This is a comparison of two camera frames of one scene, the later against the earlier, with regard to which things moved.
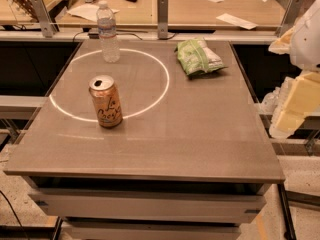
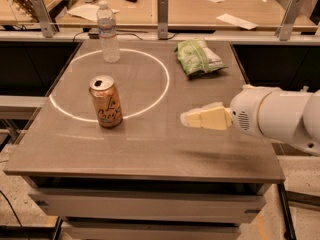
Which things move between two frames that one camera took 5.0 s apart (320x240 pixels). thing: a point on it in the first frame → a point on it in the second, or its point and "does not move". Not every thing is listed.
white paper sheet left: [87, 11] does not move
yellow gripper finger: [284, 44] → [213, 105]
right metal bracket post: [291, 14] does not move
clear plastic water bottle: [110, 49] does not move
